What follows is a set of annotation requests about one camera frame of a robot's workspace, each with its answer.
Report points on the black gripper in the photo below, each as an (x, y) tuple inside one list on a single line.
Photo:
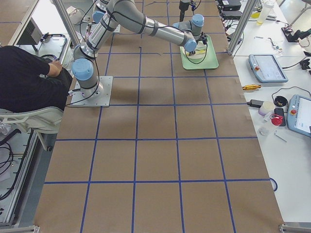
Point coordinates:
[(193, 50)]

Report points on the white round plate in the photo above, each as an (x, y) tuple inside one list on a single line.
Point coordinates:
[(196, 57)]

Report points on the yellow plastic fork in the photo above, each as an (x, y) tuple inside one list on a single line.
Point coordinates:
[(201, 51)]

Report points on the mint green tray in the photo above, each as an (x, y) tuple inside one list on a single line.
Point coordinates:
[(208, 62)]

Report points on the black electronics box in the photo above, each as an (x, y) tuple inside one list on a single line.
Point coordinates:
[(230, 5)]

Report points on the gold metal cylinder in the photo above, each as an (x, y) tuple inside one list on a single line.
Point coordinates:
[(251, 87)]

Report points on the upper blue teach pendant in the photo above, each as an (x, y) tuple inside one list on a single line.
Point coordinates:
[(266, 68)]

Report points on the blue teach pendant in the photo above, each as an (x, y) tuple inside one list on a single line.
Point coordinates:
[(266, 68), (299, 115)]

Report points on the black power adapter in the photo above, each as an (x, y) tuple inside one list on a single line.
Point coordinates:
[(255, 103)]

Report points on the clear plastic bottle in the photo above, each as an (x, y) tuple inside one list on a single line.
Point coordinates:
[(267, 6)]

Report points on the white plastic cup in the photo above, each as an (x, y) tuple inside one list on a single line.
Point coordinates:
[(266, 107)]

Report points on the black smartphone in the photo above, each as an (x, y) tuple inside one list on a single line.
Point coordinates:
[(280, 112)]

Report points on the red round object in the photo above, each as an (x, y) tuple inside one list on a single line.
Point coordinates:
[(276, 120)]

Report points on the lower blue teach pendant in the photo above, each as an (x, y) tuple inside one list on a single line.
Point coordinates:
[(299, 115)]

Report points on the white office chair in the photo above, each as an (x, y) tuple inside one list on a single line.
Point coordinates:
[(46, 120)]

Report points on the person in black shirt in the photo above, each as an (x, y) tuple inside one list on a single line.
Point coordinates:
[(28, 82)]

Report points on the aluminium frame post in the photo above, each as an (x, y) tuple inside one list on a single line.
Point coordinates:
[(241, 25)]

